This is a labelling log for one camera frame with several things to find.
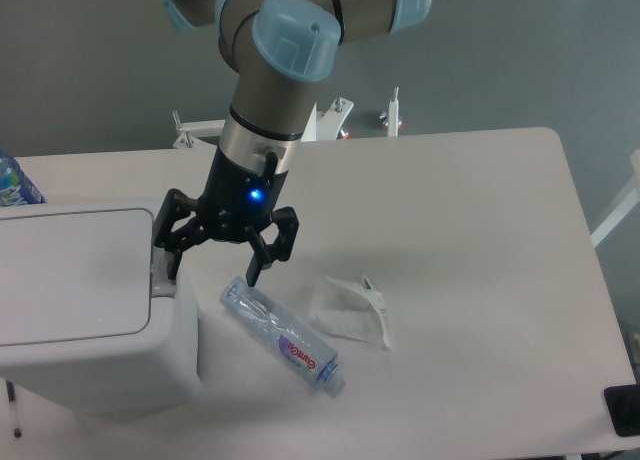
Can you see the white middle base leg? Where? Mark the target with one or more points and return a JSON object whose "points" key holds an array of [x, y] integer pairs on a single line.
{"points": [[330, 123]]}

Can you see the white right base leg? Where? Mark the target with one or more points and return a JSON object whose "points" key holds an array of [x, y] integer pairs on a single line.
{"points": [[391, 120]]}

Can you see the black and white pen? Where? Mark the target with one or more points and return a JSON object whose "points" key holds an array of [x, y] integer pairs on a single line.
{"points": [[14, 414]]}

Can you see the white base leg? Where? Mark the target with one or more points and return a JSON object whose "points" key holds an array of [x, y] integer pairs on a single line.
{"points": [[330, 123], [191, 134], [391, 120]]}

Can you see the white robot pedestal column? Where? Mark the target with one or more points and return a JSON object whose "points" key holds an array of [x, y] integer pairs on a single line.
{"points": [[310, 132]]}

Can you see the clear plastic water bottle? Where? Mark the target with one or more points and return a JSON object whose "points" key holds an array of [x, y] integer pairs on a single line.
{"points": [[288, 338]]}

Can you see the white push-button trash can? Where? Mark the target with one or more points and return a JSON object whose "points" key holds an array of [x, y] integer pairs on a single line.
{"points": [[90, 319]]}

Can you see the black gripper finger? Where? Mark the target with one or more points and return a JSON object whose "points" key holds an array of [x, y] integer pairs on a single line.
{"points": [[177, 228], [264, 254]]}

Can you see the blue labelled drink bottle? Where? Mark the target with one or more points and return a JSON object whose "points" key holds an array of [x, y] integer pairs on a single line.
{"points": [[16, 187]]}

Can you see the white frame at right edge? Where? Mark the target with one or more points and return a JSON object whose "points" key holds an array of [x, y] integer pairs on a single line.
{"points": [[619, 207]]}

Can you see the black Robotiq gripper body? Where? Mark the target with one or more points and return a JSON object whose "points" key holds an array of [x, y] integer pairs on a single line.
{"points": [[235, 198]]}

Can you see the crumpled white plastic wrapper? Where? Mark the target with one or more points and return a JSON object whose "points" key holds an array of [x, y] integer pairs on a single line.
{"points": [[353, 310]]}

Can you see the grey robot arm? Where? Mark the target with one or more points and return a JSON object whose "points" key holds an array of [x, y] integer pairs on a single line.
{"points": [[282, 52]]}

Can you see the white left base leg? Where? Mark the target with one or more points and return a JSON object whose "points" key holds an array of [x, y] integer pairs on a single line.
{"points": [[191, 134]]}

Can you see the black device at table edge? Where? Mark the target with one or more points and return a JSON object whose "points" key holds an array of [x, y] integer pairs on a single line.
{"points": [[623, 405]]}

